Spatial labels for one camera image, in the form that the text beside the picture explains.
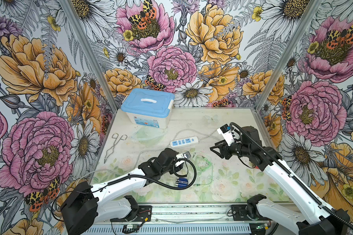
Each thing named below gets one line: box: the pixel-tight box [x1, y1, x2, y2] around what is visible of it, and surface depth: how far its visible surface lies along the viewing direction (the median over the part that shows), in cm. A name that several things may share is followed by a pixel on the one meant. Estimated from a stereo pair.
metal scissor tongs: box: [103, 133, 128, 164], surface depth 101 cm
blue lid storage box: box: [120, 88, 176, 129], surface depth 104 cm
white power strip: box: [170, 136, 200, 148], surface depth 101 cm
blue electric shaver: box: [175, 177, 189, 188], surface depth 83 cm
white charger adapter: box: [176, 150, 192, 160], surface depth 70 cm
